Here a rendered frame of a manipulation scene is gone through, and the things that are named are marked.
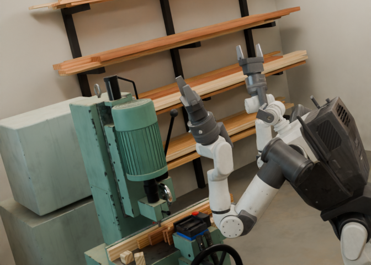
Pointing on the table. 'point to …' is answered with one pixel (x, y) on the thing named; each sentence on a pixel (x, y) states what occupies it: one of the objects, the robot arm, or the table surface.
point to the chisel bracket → (153, 208)
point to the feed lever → (168, 142)
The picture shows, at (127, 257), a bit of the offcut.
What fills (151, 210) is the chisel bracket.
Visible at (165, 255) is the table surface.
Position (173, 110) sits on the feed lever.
